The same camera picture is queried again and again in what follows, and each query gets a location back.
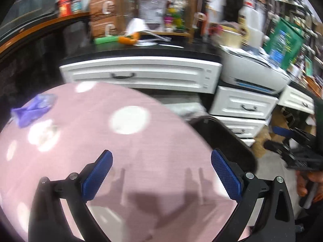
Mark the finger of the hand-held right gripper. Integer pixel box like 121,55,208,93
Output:
273,126,298,139
264,140,291,156

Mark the brown cardboard box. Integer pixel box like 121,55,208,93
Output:
90,0,119,16
90,15,119,38

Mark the green foam roll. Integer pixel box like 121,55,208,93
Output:
94,37,120,44

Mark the beige box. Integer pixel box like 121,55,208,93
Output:
214,26,244,48

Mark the green box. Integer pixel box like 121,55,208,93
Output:
262,18,306,71

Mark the person's right hand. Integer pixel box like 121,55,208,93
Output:
296,171,323,202

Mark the orange plastic object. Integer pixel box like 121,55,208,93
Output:
119,33,140,45

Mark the small white drawer cabinet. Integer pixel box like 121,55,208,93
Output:
209,86,279,147

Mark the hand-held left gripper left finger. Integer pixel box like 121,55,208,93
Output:
28,150,113,242

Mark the white drawer unit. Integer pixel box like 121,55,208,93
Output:
278,85,316,115

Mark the white printer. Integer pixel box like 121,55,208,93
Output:
219,44,293,95

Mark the white plastic jug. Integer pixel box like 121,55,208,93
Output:
238,1,264,47

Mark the colourful plastic toy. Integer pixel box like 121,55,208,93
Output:
164,4,186,31

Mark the wooden shelf unit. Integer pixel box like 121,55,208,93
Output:
121,0,198,38

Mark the wide white drawer cabinet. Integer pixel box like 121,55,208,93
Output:
59,57,222,96

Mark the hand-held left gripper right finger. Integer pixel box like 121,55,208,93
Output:
211,149,296,242

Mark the teal tin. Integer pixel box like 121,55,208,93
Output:
71,0,83,14

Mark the red tin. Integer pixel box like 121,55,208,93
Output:
58,0,73,18

